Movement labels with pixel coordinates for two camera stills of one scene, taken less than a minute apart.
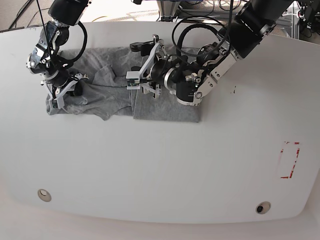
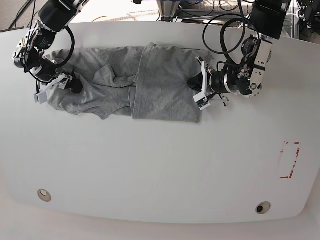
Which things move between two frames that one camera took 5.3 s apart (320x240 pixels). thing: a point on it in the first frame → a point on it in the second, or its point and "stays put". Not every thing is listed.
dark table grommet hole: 263,207 stays put
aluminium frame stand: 167,9 stays put
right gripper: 158,66 → 209,82
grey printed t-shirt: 93,82 stays put
